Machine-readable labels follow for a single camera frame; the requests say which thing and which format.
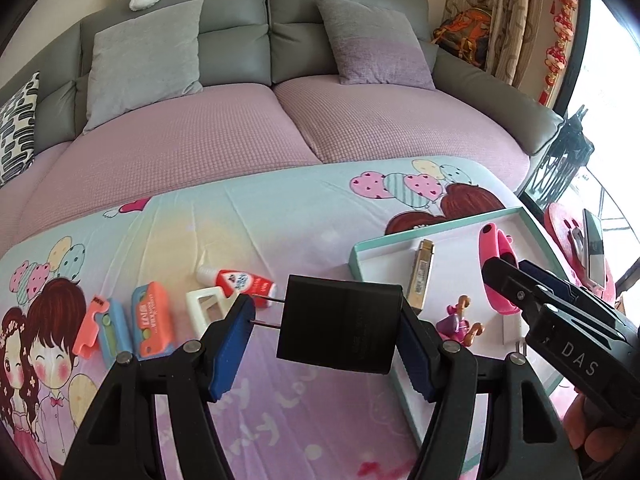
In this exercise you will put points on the orange backpack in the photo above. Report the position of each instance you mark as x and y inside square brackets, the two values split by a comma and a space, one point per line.
[465, 35]

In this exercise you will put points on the light grey cushion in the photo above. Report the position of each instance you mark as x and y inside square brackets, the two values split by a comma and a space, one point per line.
[145, 60]

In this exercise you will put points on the purple grey cushion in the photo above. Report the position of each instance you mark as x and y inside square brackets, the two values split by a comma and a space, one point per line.
[375, 45]

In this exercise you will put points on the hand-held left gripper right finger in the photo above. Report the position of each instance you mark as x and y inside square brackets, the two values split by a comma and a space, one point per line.
[415, 355]

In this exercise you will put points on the gold rectangular lighter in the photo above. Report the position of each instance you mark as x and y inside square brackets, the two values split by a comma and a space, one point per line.
[421, 272]

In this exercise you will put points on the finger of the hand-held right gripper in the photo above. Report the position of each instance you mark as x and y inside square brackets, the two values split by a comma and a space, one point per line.
[545, 275]
[515, 285]

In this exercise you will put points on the beige patterned curtain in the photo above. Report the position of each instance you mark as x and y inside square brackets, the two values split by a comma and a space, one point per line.
[500, 10]

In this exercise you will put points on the pink sofa cover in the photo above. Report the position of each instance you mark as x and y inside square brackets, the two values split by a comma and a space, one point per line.
[225, 140]

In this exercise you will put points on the white plastic holder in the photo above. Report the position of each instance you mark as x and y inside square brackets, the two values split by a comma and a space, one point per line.
[200, 305]

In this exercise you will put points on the pink puppy toy figure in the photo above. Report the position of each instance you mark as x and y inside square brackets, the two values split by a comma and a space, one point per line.
[452, 322]

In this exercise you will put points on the black white patterned cushion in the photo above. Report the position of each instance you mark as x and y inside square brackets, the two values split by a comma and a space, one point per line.
[17, 130]

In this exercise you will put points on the person's right hand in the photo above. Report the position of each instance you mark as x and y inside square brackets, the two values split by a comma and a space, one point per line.
[595, 440]

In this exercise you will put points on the coral plastic clip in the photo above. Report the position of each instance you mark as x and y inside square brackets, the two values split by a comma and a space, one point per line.
[89, 327]

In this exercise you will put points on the black iron stand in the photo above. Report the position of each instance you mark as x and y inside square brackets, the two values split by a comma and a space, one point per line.
[560, 160]

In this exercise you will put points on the blue small case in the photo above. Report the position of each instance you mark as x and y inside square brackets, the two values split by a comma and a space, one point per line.
[116, 335]

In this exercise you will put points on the cartoon printed blanket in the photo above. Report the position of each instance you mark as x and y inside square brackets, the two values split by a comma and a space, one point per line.
[280, 230]

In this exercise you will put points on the black power adapter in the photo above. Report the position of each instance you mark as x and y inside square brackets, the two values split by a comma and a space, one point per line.
[340, 325]

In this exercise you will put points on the silver phone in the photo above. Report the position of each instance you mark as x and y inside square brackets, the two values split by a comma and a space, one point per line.
[595, 250]

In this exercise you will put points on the teal white shallow box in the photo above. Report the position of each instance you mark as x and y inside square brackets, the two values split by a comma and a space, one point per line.
[460, 265]

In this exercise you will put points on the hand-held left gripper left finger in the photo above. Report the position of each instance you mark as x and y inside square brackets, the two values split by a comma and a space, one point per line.
[230, 340]

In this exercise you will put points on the red white small bottle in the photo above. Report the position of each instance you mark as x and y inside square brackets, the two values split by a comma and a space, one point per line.
[240, 282]

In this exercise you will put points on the red knot decoration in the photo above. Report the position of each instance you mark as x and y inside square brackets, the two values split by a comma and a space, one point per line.
[560, 25]

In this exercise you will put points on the orange small box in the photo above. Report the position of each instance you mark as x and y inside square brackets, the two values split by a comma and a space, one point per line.
[152, 320]

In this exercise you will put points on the phone on pink stand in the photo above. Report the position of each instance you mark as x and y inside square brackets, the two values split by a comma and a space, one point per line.
[557, 225]

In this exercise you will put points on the grey sofa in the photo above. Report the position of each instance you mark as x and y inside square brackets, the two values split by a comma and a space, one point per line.
[300, 25]

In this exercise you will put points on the pink watch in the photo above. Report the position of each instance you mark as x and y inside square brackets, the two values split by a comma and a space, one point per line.
[495, 245]

